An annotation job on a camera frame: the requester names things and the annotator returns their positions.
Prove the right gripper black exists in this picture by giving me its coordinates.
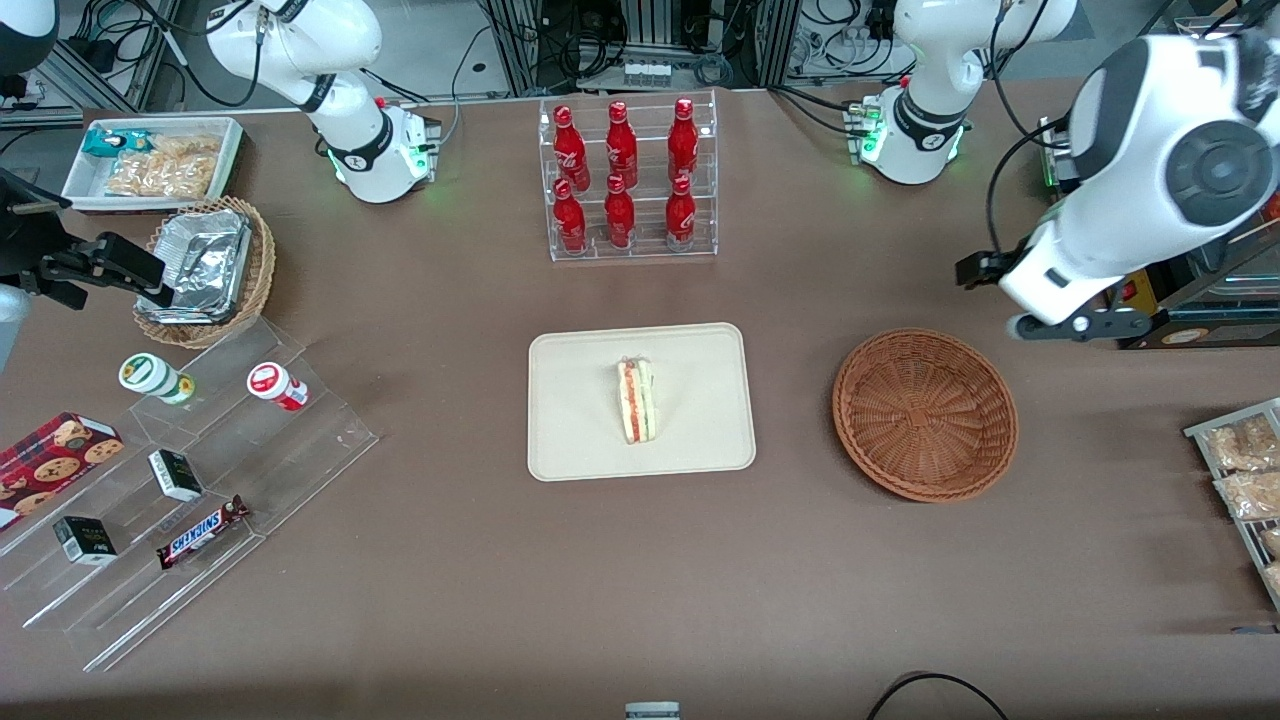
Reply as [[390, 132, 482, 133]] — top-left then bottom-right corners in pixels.
[[0, 170, 169, 311]]

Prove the plastic triangle sandwich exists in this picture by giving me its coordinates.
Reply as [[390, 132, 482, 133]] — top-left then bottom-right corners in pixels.
[[616, 357, 657, 446]]

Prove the white rectangular snack tray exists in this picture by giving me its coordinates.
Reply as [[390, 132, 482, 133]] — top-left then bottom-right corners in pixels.
[[60, 117, 246, 213]]

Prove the small brown wicker basket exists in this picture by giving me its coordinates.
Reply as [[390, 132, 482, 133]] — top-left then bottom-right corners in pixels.
[[133, 195, 276, 349]]

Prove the large round brown wicker basket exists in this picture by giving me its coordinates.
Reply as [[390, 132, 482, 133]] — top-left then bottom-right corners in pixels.
[[832, 328, 1019, 503]]

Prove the cream rectangular serving tray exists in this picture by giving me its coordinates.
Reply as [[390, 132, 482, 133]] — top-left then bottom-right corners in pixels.
[[527, 322, 757, 483]]

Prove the aluminium foil container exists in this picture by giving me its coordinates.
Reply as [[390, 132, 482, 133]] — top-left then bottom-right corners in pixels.
[[138, 208, 253, 326]]

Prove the white cup with green lid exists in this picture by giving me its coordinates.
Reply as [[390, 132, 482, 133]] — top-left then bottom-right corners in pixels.
[[119, 353, 196, 406]]

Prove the teal snack packet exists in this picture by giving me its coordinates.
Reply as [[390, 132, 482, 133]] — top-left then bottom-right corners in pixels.
[[82, 128, 151, 161]]

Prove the grey snack display rack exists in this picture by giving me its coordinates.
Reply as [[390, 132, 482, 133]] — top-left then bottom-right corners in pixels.
[[1183, 398, 1280, 611]]

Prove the red tartan cookie box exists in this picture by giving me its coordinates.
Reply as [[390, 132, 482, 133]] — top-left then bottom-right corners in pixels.
[[0, 412, 126, 531]]

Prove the white cup with red lid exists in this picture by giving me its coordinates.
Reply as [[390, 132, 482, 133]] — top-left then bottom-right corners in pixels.
[[247, 362, 309, 413]]

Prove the small black box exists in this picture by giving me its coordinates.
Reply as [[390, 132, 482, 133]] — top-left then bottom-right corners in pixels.
[[148, 449, 204, 503], [53, 516, 118, 567]]

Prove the clear acrylic stepped display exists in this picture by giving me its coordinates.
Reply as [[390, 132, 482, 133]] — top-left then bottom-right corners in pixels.
[[0, 318, 379, 673]]

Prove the Snickers chocolate bar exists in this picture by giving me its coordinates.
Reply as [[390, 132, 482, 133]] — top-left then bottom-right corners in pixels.
[[157, 495, 249, 571]]

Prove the red cola bottle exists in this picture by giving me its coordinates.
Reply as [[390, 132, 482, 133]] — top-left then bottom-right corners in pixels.
[[553, 105, 591, 191], [605, 100, 639, 189], [665, 174, 697, 251], [668, 97, 700, 183], [553, 179, 588, 253], [604, 174, 636, 249]]

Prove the clear acrylic bottle rack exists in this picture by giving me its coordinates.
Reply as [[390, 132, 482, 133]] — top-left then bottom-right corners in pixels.
[[538, 90, 719, 263]]

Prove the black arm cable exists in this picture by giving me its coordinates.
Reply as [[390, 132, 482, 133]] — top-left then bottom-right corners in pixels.
[[983, 0, 1076, 263]]

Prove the black cable loop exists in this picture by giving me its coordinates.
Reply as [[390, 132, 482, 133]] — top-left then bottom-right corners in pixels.
[[865, 672, 1011, 720]]

